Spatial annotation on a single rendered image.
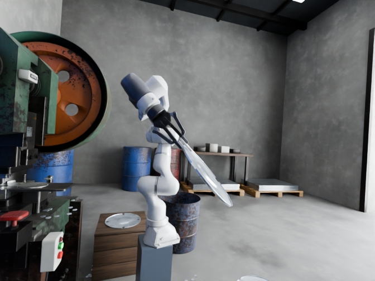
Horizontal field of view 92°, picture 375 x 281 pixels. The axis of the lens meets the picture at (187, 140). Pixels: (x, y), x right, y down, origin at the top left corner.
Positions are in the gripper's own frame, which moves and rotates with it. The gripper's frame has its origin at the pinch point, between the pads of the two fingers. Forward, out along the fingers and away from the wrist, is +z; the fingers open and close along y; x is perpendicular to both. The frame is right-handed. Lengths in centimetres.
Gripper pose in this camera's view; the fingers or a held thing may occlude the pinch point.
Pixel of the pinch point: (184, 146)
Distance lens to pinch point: 73.8
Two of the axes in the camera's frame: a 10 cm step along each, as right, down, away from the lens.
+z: 6.5, 7.5, -0.9
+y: 7.5, -6.6, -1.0
